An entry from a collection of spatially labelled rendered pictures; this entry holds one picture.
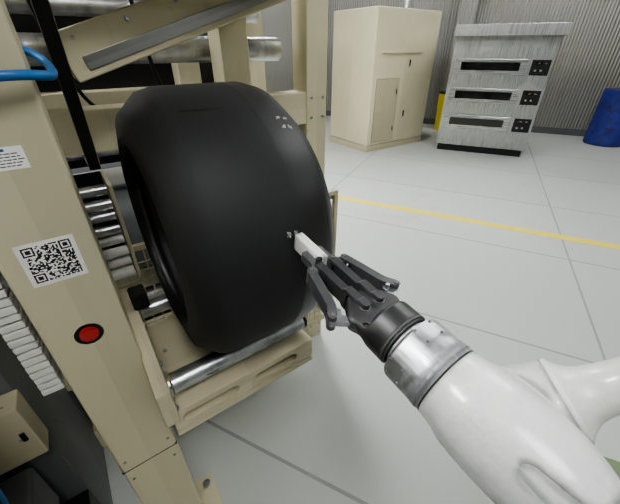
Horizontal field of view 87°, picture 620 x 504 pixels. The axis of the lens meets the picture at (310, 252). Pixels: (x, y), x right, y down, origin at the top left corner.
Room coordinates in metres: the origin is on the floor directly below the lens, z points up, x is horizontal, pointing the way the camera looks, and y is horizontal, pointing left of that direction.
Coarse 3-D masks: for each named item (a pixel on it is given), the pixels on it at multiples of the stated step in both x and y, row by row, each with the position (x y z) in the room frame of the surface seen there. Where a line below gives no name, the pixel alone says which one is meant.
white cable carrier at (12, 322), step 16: (0, 288) 0.39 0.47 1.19; (0, 304) 0.39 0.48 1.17; (16, 304) 0.41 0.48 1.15; (0, 320) 0.38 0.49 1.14; (16, 320) 0.39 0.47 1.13; (16, 336) 0.38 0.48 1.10; (32, 336) 0.40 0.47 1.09; (16, 352) 0.38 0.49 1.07; (32, 352) 0.39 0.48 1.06; (48, 352) 0.42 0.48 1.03; (32, 368) 0.38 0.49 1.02; (48, 368) 0.39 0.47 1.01; (48, 384) 0.38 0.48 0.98
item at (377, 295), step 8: (336, 264) 0.40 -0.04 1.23; (344, 264) 0.40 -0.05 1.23; (336, 272) 0.40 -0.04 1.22; (344, 272) 0.38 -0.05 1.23; (352, 272) 0.38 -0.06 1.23; (344, 280) 0.38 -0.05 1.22; (352, 280) 0.37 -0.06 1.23; (360, 280) 0.37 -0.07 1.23; (360, 288) 0.36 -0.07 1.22; (368, 288) 0.35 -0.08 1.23; (376, 296) 0.33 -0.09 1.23; (384, 296) 0.33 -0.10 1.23
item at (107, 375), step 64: (0, 0) 0.47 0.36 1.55; (0, 64) 0.45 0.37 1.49; (0, 128) 0.44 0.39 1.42; (0, 192) 0.42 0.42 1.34; (64, 192) 0.46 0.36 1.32; (0, 256) 0.40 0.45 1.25; (64, 320) 0.42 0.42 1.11; (128, 320) 0.47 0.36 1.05; (128, 384) 0.44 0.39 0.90; (128, 448) 0.41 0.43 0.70
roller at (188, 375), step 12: (300, 324) 0.61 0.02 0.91; (276, 336) 0.57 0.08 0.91; (252, 348) 0.53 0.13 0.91; (204, 360) 0.48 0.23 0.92; (216, 360) 0.49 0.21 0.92; (228, 360) 0.49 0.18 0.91; (240, 360) 0.51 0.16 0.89; (180, 372) 0.45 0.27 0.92; (192, 372) 0.46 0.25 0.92; (204, 372) 0.46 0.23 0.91; (216, 372) 0.48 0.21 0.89; (180, 384) 0.43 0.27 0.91; (192, 384) 0.44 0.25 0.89
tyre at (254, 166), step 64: (128, 128) 0.55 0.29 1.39; (192, 128) 0.51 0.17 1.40; (256, 128) 0.56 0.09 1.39; (128, 192) 0.74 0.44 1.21; (192, 192) 0.44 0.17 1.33; (256, 192) 0.47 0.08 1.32; (320, 192) 0.54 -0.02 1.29; (192, 256) 0.41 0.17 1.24; (256, 256) 0.43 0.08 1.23; (192, 320) 0.43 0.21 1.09; (256, 320) 0.42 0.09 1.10
